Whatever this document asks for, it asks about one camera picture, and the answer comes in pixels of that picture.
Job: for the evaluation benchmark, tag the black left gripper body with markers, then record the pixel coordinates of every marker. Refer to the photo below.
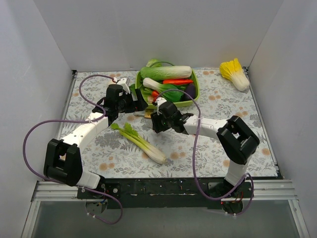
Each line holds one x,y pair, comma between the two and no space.
138,99

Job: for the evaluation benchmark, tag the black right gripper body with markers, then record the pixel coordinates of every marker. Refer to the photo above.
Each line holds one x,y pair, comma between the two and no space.
155,124

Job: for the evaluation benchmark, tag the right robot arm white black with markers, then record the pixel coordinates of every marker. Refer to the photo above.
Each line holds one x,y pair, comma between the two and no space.
237,139

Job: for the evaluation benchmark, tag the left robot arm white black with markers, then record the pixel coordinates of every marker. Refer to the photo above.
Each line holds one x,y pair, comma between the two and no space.
63,161

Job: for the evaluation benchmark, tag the beige mushroom toy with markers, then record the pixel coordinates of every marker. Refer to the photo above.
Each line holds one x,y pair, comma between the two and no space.
151,99

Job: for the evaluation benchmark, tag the brass silver padlock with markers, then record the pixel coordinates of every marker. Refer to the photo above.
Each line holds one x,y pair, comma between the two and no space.
146,114

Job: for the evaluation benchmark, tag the small red chili toy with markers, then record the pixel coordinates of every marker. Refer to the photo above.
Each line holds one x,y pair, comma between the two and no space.
155,93

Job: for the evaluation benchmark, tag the celery stalk toy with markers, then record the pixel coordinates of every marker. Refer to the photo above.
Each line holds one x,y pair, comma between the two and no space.
131,134

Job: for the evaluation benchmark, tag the bok choy toy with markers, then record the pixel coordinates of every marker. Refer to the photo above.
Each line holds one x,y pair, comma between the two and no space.
173,96

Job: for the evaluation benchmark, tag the white radish toy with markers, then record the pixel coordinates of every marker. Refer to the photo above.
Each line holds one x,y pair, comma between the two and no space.
111,82

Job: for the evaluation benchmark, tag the green napa cabbage toy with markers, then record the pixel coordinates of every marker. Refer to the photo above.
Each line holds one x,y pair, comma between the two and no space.
166,72

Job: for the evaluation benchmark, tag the light green leaf toy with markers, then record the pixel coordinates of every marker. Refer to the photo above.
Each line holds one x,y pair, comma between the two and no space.
154,63

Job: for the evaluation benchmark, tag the purple eggplant toy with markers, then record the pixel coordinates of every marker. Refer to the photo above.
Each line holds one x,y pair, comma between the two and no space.
190,92

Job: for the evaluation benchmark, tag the floral patterned table mat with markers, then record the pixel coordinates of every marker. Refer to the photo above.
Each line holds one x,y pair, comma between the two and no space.
113,156

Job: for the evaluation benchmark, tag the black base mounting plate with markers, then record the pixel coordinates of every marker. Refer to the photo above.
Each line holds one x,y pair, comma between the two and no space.
168,192

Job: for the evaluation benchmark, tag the yellow white cabbage toy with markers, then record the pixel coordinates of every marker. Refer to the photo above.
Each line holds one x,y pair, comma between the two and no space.
233,71

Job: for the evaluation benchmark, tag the aluminium frame rail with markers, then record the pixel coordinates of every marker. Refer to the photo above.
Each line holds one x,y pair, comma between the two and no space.
263,190

